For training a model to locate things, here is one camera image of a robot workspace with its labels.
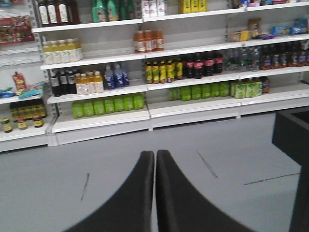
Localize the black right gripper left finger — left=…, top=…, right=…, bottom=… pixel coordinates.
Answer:
left=67, top=151, right=155, bottom=232

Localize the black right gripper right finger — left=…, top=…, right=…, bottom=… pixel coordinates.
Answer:
left=155, top=150, right=251, bottom=232

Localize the black wooden produce display table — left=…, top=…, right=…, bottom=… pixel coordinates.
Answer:
left=272, top=107, right=309, bottom=232

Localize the white supermarket shelf unit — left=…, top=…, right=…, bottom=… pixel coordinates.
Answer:
left=0, top=0, right=309, bottom=151

